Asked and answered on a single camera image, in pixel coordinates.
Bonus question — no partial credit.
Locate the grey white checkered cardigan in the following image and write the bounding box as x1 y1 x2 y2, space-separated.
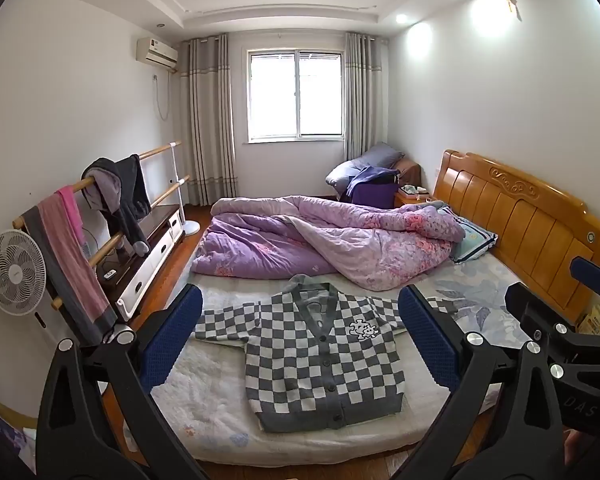
194 274 453 433

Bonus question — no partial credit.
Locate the person's right hand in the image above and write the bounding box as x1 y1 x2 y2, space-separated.
564 430 588 480

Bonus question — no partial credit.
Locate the yellow box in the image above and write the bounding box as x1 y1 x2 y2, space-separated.
577 302 600 336

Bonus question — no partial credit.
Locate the light blue striped pillow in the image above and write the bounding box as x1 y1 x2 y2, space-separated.
447 205 499 265

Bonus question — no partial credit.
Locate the pink grey striped towel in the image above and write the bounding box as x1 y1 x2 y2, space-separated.
21 185 118 346

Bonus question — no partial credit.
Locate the wooden double rail barre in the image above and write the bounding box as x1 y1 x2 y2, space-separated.
12 141 201 311

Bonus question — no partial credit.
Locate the purple floral cloth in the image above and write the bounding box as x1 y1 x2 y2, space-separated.
0 405 36 480

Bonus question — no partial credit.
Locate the wooden nightstand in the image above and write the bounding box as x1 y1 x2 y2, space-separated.
394 192 438 208

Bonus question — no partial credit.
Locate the blue grey pillow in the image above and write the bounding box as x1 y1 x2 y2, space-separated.
325 142 406 188

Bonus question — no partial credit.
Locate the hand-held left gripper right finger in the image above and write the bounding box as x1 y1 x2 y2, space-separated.
395 285 568 480

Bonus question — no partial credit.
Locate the white frame window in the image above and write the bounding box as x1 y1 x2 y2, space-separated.
246 49 344 142

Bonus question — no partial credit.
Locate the wooden bed headboard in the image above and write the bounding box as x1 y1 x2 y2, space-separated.
432 149 600 323

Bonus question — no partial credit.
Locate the purple floral quilt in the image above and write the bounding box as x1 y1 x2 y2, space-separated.
190 194 466 292

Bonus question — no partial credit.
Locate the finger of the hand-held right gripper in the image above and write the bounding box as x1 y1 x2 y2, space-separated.
505 282 576 357
570 256 600 306

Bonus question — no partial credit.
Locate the white air conditioner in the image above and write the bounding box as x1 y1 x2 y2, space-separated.
136 37 179 67

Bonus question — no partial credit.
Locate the brown chair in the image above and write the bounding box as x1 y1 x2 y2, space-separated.
397 157 423 188

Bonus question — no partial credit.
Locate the white air conditioner cord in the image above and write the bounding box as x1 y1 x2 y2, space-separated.
152 74 172 121

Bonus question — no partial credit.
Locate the white standing fan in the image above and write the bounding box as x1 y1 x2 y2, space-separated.
0 229 51 331

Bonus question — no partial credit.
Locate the dark grey hoodie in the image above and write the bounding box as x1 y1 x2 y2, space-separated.
81 154 153 256

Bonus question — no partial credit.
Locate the grey beige curtain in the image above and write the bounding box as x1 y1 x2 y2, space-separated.
179 34 238 206
344 31 387 161

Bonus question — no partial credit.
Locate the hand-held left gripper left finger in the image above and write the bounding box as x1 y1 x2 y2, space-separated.
35 284 216 480

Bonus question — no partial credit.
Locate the white brown tv cabinet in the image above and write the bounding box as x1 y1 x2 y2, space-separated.
95 204 186 321

